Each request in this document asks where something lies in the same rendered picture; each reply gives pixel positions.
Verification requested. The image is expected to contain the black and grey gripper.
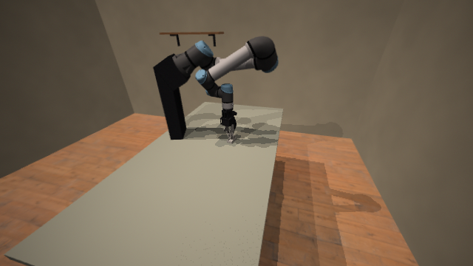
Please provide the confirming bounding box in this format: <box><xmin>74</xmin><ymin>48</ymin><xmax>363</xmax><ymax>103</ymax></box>
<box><xmin>220</xmin><ymin>108</ymin><xmax>237</xmax><ymax>136</ymax></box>

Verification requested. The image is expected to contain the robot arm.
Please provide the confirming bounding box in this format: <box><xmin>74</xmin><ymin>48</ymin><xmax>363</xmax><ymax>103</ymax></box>
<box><xmin>172</xmin><ymin>36</ymin><xmax>279</xmax><ymax>110</ymax></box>

